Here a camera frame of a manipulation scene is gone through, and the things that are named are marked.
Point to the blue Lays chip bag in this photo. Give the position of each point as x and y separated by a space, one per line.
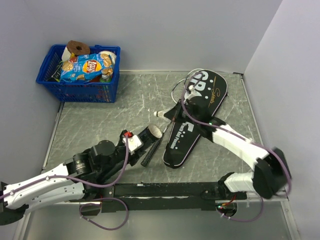
87 67

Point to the aluminium frame rail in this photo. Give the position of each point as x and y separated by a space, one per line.
279 196

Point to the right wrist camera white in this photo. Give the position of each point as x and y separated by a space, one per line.
192 92

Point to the badminton racket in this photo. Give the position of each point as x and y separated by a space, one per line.
175 95

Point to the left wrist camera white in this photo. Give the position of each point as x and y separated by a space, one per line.
134 141

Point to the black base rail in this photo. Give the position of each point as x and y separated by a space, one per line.
162 196

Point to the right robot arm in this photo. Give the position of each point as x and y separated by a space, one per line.
269 170

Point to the blue plastic basket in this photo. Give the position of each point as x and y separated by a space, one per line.
79 91

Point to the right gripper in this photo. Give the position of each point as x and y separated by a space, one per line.
175 113

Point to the white shuttlecock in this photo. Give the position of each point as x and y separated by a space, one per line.
159 114

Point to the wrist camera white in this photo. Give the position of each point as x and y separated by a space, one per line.
134 141
192 92

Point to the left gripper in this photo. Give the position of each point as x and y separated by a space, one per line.
132 159

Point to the brown chocolate donut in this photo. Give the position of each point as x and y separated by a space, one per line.
78 48

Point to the black shuttlecock tube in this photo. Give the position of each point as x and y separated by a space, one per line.
152 132

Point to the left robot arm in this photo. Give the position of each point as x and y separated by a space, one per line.
79 177

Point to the black racket cover bag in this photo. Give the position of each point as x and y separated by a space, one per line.
184 137

